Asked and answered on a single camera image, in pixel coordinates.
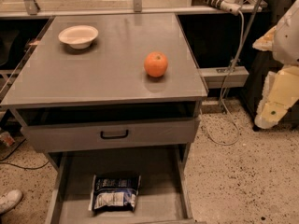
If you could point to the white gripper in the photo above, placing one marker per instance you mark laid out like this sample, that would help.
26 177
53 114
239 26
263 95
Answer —
288 37

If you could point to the blue chip bag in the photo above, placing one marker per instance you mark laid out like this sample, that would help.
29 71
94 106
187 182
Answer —
114 192

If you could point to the grey metal drawer cabinet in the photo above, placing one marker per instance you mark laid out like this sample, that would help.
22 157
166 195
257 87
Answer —
108 72

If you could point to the open grey middle drawer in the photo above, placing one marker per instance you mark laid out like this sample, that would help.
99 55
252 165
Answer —
162 196

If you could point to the grey top drawer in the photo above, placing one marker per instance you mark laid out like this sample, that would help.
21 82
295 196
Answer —
72 128

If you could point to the dark cabinet right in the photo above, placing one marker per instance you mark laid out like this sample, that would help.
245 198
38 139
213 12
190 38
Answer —
261 62

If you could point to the white power strip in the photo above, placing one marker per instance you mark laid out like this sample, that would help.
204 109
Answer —
230 6

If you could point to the orange fruit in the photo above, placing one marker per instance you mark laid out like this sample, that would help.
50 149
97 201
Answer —
156 64

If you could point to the white bowl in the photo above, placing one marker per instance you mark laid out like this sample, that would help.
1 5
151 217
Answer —
79 36

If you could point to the small red white package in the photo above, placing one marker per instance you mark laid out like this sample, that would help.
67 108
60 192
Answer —
6 139

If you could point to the white sneaker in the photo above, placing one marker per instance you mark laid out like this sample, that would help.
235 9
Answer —
10 200

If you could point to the black drawer handle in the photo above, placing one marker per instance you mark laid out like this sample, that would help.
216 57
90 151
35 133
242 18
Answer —
110 135

